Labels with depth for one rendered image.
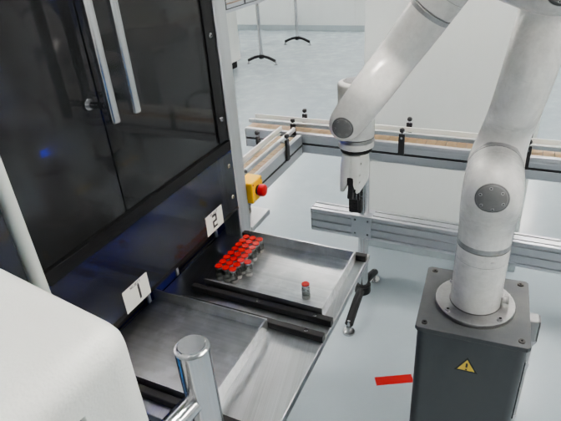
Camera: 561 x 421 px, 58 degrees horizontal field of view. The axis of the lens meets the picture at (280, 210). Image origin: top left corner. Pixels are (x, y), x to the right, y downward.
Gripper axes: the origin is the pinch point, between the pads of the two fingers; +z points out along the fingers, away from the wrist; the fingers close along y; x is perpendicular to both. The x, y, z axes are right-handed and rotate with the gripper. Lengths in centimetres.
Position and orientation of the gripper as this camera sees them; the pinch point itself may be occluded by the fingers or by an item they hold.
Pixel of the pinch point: (356, 204)
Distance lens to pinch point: 128.6
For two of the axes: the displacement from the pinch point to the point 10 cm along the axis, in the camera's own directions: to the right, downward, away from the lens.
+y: -4.1, 4.7, -7.8
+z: 0.7, 8.7, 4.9
